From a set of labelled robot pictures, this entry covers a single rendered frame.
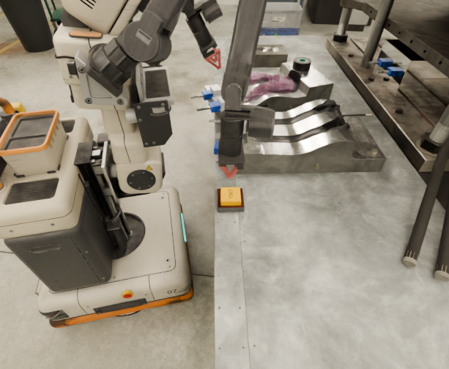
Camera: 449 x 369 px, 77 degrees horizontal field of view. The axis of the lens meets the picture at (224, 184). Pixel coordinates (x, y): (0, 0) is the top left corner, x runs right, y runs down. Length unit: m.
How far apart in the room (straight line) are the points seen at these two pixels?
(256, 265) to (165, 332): 0.88
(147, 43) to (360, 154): 0.74
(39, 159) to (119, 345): 0.93
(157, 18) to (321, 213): 0.66
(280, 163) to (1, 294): 1.60
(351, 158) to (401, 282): 0.40
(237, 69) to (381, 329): 0.65
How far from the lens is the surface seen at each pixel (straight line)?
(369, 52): 1.88
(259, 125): 0.66
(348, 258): 0.84
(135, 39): 0.68
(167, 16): 0.68
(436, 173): 1.04
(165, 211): 1.56
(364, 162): 1.06
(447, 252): 0.92
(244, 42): 0.66
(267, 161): 0.95
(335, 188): 0.99
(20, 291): 1.93
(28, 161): 1.10
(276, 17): 4.44
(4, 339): 1.85
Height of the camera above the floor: 1.47
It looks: 45 degrees down
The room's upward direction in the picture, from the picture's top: straight up
